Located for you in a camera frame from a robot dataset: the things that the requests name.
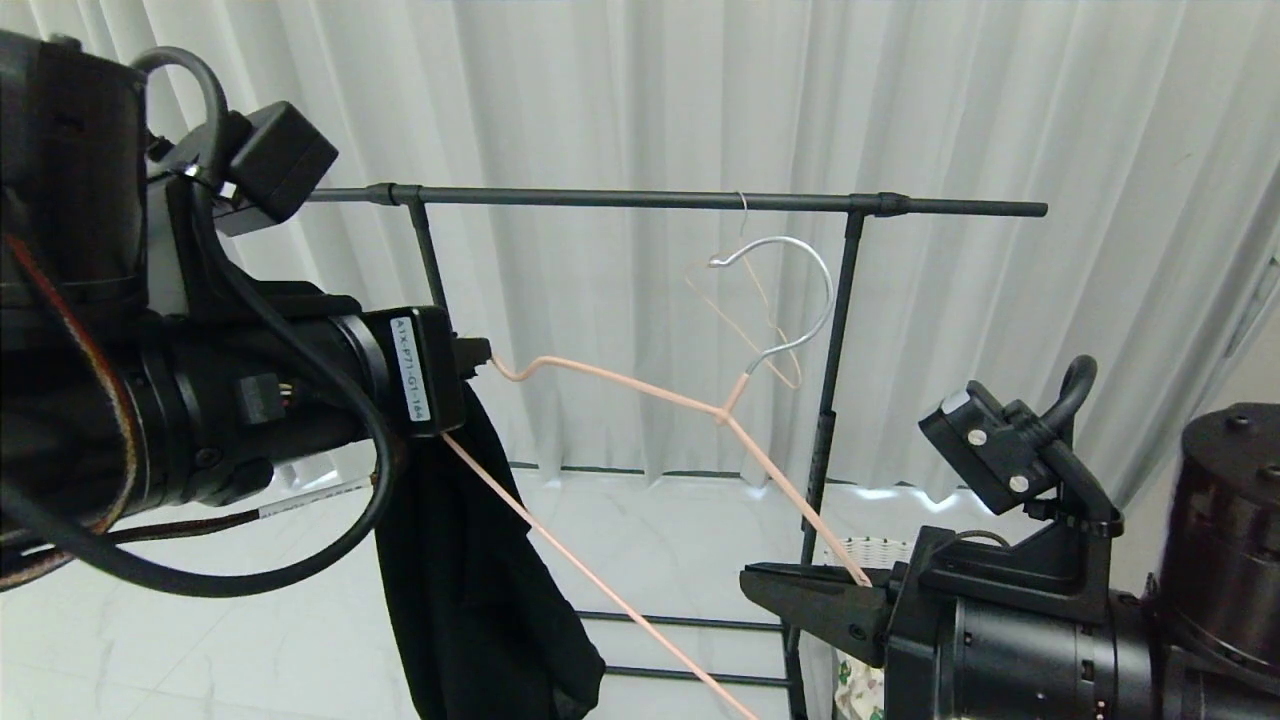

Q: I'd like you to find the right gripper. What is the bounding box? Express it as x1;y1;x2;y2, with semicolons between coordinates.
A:
742;563;1161;720

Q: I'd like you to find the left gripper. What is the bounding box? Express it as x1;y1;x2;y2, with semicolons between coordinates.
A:
120;295;469;506

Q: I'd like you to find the black T-shirt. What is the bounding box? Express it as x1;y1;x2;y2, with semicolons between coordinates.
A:
375;380;607;720

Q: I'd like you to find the pink clothes hanger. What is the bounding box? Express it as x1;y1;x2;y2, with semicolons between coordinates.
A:
684;190;804;391
440;236;873;720

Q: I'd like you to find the white laundry basket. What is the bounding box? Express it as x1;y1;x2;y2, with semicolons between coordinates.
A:
820;537;916;720

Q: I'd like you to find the black clothes rack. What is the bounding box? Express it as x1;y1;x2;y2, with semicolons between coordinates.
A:
305;183;1049;720

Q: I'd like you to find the white curtain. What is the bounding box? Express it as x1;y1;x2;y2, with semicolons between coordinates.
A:
0;0;1280;511

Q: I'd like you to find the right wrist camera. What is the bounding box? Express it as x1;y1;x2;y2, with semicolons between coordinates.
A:
905;380;1126;611

